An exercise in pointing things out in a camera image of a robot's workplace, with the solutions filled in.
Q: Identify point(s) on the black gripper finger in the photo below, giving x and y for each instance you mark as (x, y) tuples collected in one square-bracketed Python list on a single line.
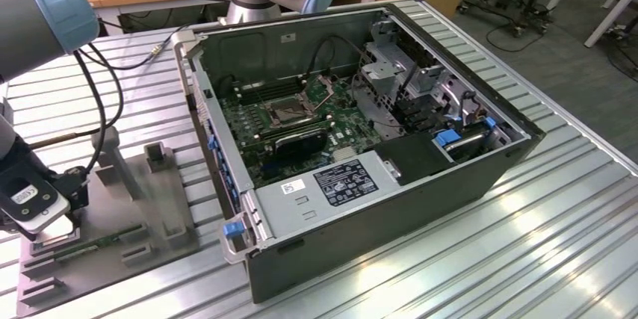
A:
[(17, 230), (77, 188)]

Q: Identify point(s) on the blue expansion slot clip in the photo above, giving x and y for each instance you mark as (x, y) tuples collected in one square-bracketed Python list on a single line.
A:
[(210, 141)]

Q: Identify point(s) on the black RAM slot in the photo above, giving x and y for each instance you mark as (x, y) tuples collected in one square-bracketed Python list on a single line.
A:
[(279, 133), (271, 85), (274, 93)]

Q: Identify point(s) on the CPU socket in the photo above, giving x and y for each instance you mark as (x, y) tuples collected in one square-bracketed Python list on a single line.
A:
[(288, 113)]

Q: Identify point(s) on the green RAM stick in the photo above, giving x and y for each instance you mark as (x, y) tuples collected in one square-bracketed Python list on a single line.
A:
[(112, 238), (79, 252)]

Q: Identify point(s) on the grey parts rack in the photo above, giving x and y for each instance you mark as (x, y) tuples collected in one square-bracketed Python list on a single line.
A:
[(129, 222)]

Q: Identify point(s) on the blue case latch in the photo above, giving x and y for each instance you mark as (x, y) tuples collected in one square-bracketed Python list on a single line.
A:
[(232, 230)]

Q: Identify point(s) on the silver power supply unit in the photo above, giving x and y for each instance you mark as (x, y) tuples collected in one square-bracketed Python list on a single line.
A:
[(288, 214)]

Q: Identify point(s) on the black graphics card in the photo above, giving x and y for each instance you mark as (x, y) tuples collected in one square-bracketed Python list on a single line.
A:
[(299, 145)]

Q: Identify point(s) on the silver chipset heatsink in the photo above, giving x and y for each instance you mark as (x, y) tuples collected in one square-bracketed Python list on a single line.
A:
[(343, 154)]

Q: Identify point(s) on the green motherboard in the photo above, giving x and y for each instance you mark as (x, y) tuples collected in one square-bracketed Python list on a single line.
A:
[(348, 117)]

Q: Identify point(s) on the open black PC case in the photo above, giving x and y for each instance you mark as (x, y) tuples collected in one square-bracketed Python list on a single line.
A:
[(374, 240)]

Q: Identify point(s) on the black plastic shroud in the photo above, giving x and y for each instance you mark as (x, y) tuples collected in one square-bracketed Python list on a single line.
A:
[(408, 158)]

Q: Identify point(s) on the grey metal drive cage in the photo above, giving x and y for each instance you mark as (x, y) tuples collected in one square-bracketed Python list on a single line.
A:
[(379, 72)]

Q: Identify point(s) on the blue disk carrier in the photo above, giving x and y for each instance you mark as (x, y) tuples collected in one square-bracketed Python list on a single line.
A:
[(446, 136)]

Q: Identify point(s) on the small blue clip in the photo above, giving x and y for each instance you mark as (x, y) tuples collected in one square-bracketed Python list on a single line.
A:
[(488, 123)]

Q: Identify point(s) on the white table leg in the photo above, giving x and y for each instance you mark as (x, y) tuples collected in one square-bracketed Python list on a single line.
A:
[(610, 16)]

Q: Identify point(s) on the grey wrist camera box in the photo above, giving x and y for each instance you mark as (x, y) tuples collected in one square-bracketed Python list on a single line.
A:
[(29, 199)]

